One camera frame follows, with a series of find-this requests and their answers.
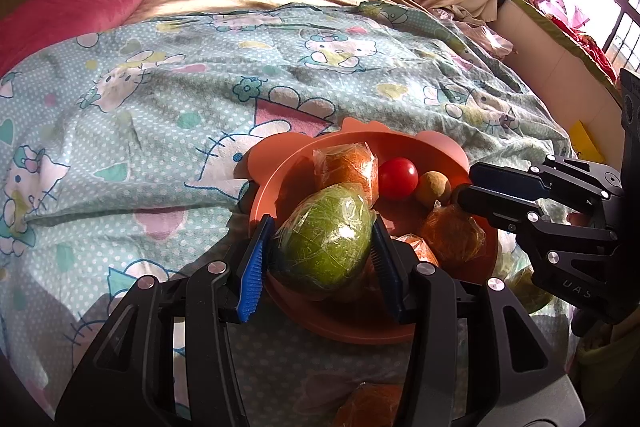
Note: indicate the orange oval plate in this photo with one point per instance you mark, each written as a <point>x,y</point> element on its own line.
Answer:
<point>280,187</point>

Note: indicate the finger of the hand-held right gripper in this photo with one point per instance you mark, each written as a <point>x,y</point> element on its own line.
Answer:
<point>492,207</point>
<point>505,179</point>

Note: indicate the yellow paper sheet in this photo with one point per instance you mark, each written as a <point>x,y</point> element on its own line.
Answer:
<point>586,142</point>

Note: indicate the person's right forearm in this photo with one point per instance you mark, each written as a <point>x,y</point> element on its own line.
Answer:
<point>600,367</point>

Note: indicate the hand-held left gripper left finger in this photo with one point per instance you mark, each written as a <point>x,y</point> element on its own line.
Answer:
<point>252,277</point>

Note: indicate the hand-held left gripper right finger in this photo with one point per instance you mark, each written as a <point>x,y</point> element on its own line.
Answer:
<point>385,267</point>

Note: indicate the pink and red cloth heap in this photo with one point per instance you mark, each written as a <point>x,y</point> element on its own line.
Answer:
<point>565,22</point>

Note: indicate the cartoon cat printed blanket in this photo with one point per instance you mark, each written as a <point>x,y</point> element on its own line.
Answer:
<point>150,132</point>

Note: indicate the red cherry tomato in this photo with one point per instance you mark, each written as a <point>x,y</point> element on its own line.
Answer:
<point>398,178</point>

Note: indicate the large green mango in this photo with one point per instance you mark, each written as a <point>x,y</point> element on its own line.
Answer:
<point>320,247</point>

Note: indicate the plastic-wrapped orange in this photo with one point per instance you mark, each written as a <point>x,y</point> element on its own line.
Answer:
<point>345,169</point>
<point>452,234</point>
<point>417,249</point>
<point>370,407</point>

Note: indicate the small wrapped green mango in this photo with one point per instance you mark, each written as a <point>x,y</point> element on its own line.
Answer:
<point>525,289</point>

